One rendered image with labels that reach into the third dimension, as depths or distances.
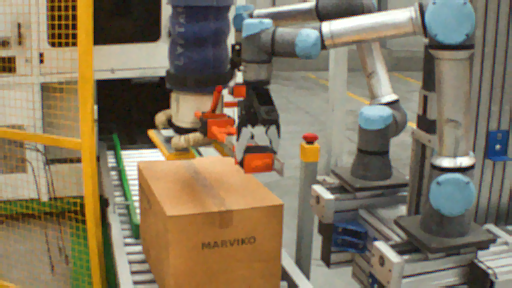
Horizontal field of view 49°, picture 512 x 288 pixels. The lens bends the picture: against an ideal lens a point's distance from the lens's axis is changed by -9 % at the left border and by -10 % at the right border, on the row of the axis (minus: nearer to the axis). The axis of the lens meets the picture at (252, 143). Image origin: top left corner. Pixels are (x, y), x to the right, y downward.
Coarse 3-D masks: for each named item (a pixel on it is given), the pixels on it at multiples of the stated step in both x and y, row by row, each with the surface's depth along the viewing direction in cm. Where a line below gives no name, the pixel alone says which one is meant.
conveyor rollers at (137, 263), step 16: (112, 160) 383; (128, 160) 386; (144, 160) 387; (112, 176) 352; (128, 176) 353; (128, 224) 284; (128, 240) 267; (128, 256) 250; (144, 256) 252; (144, 272) 242
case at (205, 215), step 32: (160, 160) 249; (192, 160) 250; (224, 160) 251; (160, 192) 213; (192, 192) 214; (224, 192) 215; (256, 192) 216; (160, 224) 207; (192, 224) 196; (224, 224) 200; (256, 224) 204; (160, 256) 213; (192, 256) 199; (224, 256) 203; (256, 256) 208
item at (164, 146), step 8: (168, 128) 218; (152, 136) 219; (160, 136) 216; (160, 144) 208; (168, 144) 206; (168, 152) 199; (176, 152) 199; (184, 152) 200; (192, 152) 200; (168, 160) 197
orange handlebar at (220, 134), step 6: (228, 102) 220; (234, 102) 220; (198, 114) 201; (228, 126) 186; (216, 132) 181; (222, 132) 177; (228, 132) 178; (234, 132) 178; (216, 138) 181; (222, 138) 175; (252, 144) 168; (234, 150) 165; (252, 162) 154; (258, 162) 153; (264, 162) 153; (270, 162) 154; (258, 168) 154
